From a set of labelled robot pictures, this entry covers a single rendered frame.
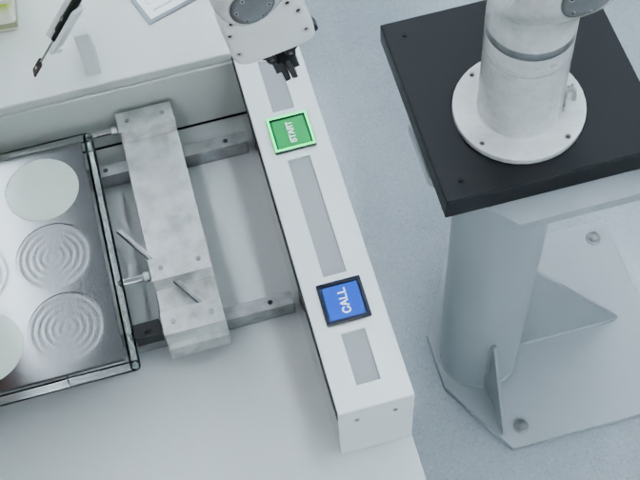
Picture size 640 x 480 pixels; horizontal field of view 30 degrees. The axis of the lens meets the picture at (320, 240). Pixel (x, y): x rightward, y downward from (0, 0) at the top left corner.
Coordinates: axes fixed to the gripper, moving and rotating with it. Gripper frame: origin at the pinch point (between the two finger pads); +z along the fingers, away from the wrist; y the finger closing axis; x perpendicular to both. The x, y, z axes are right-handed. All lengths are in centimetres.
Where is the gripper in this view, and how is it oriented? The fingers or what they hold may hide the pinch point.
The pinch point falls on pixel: (285, 61)
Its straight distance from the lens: 147.1
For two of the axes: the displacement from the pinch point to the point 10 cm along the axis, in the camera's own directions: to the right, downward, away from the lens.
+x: -2.6, -8.4, 4.8
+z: 2.4, 4.3, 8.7
